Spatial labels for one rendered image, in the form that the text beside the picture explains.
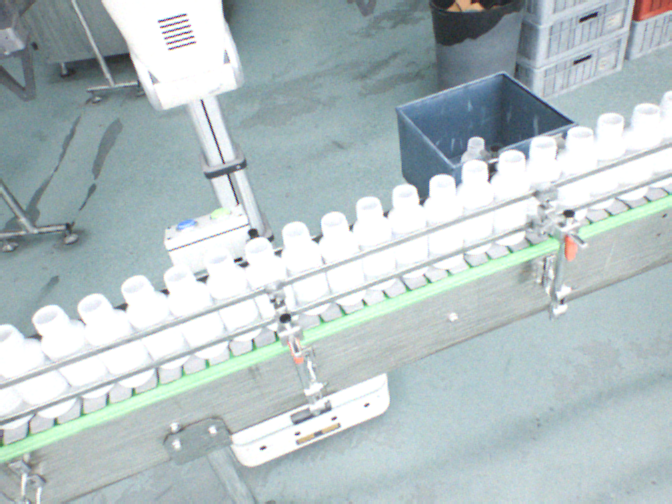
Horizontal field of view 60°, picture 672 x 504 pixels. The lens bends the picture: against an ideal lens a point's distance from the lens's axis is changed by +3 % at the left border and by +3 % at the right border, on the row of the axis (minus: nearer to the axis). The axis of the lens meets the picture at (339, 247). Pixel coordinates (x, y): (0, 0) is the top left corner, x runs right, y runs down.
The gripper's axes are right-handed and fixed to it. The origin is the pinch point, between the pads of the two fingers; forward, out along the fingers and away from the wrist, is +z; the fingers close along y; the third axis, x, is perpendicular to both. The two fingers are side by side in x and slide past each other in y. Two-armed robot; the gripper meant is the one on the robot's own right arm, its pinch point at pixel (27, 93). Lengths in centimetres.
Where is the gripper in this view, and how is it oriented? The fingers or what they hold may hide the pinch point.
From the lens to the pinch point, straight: 86.4
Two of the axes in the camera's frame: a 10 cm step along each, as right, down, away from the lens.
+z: 1.5, 7.4, 6.6
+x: 9.3, -3.3, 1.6
